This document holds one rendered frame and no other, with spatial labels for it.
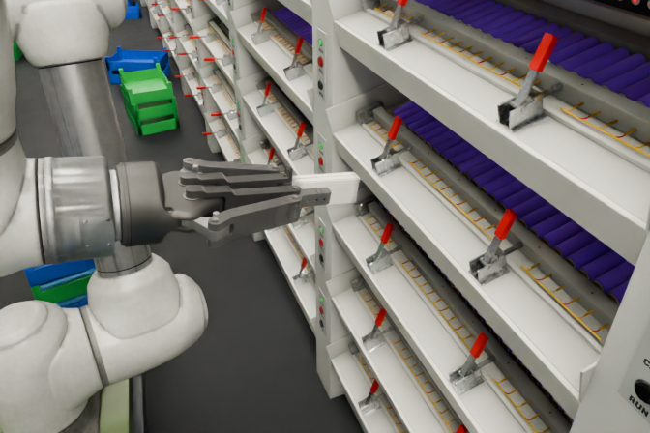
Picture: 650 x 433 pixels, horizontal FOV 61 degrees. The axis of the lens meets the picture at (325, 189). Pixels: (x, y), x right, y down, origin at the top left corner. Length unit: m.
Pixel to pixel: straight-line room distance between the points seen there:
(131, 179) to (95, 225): 0.05
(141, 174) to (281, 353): 1.15
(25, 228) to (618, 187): 0.47
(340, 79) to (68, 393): 0.72
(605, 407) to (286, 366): 1.09
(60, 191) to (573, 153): 0.44
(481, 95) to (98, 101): 0.63
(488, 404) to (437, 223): 0.25
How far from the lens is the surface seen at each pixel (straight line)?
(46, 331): 1.05
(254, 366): 1.56
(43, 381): 1.07
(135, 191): 0.48
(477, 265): 0.69
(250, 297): 1.75
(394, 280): 0.96
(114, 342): 1.07
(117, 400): 1.25
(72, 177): 0.48
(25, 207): 0.47
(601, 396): 0.58
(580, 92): 0.59
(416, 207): 0.79
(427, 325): 0.89
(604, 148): 0.55
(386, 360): 1.10
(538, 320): 0.65
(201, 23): 2.33
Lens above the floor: 1.20
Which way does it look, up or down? 33 degrees down
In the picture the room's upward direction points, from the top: straight up
